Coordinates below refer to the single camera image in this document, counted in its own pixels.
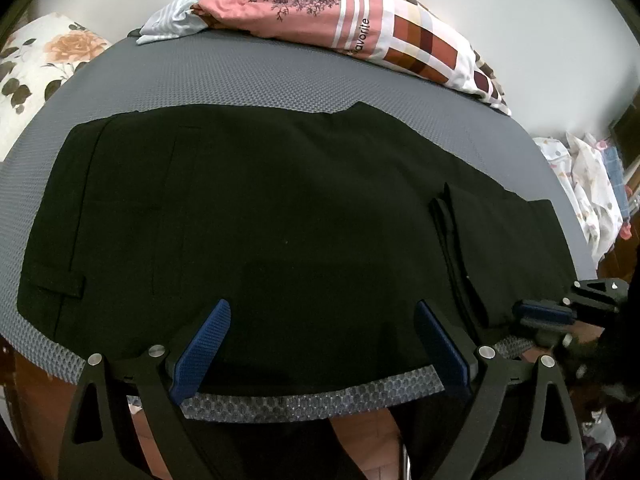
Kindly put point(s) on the pink checked printed blanket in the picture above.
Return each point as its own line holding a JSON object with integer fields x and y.
{"x": 395, "y": 25}

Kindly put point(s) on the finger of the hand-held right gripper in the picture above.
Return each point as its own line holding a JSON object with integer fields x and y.
{"x": 562, "y": 342}
{"x": 547, "y": 312}

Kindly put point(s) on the dark wooden furniture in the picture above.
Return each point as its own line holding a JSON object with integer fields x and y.
{"x": 625, "y": 140}

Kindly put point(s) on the black pants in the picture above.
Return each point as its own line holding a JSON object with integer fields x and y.
{"x": 260, "y": 220}

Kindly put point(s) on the floral pillow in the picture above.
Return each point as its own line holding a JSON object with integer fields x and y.
{"x": 35, "y": 75}

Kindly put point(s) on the grey mesh mattress pad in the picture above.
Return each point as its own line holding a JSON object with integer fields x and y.
{"x": 260, "y": 80}

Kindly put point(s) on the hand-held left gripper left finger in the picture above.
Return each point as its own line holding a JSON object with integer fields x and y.
{"x": 201, "y": 349}

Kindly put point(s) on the wooden bed frame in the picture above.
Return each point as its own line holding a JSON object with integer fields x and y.
{"x": 22, "y": 375}

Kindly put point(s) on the pile of light printed clothes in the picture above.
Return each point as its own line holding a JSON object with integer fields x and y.
{"x": 590, "y": 190}

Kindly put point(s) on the white striped cloth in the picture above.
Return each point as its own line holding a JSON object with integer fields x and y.
{"x": 167, "y": 20}

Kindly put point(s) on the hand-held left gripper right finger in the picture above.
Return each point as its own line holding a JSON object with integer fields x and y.
{"x": 442, "y": 345}

